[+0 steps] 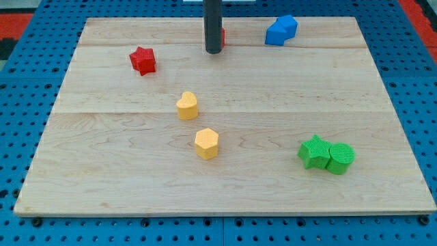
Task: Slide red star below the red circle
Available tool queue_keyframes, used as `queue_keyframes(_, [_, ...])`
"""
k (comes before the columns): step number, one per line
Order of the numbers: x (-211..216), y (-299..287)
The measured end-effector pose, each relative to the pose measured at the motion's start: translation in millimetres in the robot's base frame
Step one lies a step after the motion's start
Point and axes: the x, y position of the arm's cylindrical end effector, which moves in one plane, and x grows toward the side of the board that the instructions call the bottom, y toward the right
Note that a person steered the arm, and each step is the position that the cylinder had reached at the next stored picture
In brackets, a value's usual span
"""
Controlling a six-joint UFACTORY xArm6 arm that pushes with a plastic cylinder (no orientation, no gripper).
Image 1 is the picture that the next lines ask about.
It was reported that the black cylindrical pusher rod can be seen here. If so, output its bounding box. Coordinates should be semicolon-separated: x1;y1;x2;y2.
203;0;223;54

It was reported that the red circle block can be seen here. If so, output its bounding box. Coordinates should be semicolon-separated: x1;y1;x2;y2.
221;28;225;49

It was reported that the red star block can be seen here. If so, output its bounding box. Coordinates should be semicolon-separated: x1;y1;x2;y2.
129;46;156;76

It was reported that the green star block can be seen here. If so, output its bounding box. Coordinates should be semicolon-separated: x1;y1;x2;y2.
298;135;333;169

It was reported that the green circle block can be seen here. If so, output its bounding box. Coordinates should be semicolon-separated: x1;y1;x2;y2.
326;142;355;175

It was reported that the blue angular block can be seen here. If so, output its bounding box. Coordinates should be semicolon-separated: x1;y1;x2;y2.
264;15;298;46

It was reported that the yellow heart block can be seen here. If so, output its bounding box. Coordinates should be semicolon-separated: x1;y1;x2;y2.
176;92;199;120

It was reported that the light wooden board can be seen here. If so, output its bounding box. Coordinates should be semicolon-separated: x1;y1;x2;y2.
14;17;436;217

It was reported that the yellow hexagon block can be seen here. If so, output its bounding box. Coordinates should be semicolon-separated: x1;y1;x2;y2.
195;128;219;160

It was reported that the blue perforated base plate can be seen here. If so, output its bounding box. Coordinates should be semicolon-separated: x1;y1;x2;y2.
1;0;436;245

